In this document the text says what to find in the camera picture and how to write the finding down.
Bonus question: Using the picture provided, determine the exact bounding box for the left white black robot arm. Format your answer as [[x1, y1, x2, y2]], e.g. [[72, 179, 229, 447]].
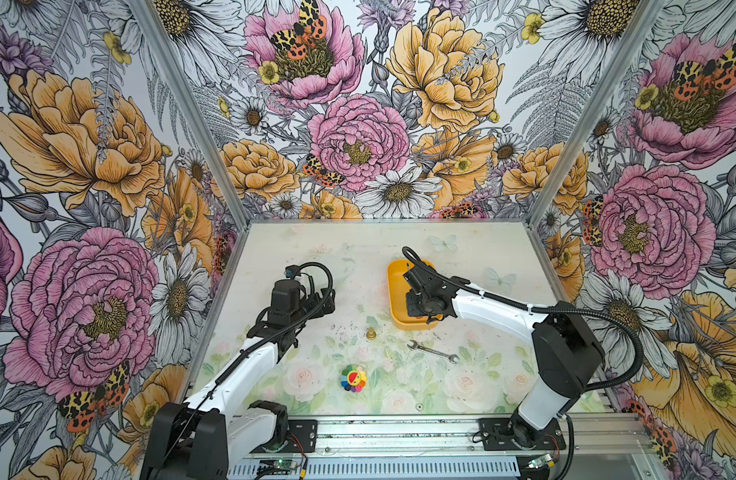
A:
[[140, 261, 336, 479]]

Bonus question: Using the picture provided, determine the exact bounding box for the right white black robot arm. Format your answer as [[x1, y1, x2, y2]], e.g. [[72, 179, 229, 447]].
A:
[[387, 260, 604, 450]]

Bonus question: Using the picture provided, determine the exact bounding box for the yellow plastic bin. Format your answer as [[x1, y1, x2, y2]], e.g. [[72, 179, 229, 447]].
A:
[[387, 259, 436, 331]]

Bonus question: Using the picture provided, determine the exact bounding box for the silver open-end wrench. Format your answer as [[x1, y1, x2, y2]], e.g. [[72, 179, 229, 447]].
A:
[[407, 340, 459, 364]]

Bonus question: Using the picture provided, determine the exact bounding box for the rainbow flower toy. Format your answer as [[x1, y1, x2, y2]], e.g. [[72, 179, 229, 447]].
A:
[[341, 364, 368, 393]]

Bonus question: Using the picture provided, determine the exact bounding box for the green circuit board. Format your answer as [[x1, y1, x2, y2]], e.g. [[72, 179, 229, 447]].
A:
[[255, 459, 303, 480]]

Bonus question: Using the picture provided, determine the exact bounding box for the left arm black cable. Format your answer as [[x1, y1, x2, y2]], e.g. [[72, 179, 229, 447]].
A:
[[162, 261, 336, 457]]

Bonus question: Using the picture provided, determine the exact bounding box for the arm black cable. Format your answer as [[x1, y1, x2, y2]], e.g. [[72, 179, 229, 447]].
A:
[[402, 245, 645, 393], [162, 261, 336, 457]]

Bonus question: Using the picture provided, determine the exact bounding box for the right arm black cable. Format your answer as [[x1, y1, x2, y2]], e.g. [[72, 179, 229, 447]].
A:
[[402, 245, 645, 393]]

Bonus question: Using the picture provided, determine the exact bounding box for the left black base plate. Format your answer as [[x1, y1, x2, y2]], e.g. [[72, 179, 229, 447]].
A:
[[253, 419, 319, 454]]

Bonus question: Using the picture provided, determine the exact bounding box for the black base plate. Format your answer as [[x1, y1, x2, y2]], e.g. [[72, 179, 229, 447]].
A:
[[471, 417, 567, 452], [253, 419, 319, 454]]

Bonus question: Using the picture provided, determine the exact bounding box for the aluminium frame rail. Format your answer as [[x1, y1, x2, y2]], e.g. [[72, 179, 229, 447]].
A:
[[230, 413, 652, 468]]

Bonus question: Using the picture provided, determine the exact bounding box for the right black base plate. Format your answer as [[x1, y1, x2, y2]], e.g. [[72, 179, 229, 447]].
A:
[[471, 417, 567, 452]]

